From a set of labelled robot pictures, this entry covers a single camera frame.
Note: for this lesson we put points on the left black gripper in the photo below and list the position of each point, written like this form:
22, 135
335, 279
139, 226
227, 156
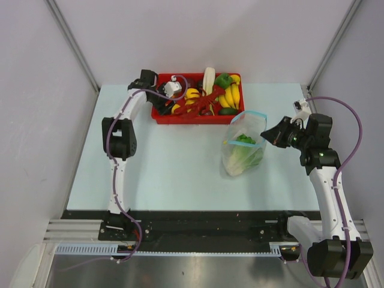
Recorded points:
167, 110

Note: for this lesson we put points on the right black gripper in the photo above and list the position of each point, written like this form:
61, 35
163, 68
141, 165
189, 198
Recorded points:
276, 135

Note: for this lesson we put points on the yellow toy mango slice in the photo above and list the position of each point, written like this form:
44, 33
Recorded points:
178, 109

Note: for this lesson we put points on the clear zip top bag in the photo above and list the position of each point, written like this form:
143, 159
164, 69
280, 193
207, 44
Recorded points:
248, 122

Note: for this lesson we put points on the green white toy cabbage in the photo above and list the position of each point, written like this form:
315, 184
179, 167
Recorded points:
242, 153

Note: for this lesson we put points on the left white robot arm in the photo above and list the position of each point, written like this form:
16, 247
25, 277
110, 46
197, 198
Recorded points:
120, 143

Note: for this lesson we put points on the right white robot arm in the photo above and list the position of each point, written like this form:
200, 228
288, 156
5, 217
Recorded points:
337, 250

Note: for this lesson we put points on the red plastic tray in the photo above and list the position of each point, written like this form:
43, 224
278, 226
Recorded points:
176, 120

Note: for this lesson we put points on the red toy lobster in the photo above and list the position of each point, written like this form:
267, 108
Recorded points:
202, 104

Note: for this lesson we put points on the dark purple toy onion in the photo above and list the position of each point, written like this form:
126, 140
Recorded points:
191, 83

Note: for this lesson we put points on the dark green toy avocado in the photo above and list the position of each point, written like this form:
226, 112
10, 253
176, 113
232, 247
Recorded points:
226, 111

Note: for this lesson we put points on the white toy radish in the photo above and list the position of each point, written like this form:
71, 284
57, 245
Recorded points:
208, 80

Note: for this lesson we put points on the yellow toy banana bunch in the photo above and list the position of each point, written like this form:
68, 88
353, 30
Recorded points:
231, 98

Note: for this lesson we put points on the green toy bell pepper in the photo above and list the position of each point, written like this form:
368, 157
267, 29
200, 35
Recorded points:
223, 80

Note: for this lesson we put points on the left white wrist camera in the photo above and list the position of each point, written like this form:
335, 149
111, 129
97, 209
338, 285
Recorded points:
172, 87

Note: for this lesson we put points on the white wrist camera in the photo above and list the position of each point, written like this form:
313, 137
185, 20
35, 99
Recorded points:
172, 87
302, 109

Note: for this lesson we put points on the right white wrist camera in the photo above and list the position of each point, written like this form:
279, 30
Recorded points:
302, 109

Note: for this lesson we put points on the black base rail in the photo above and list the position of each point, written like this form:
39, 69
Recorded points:
215, 230

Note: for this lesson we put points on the white slotted cable duct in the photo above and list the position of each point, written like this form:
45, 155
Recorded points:
123, 250

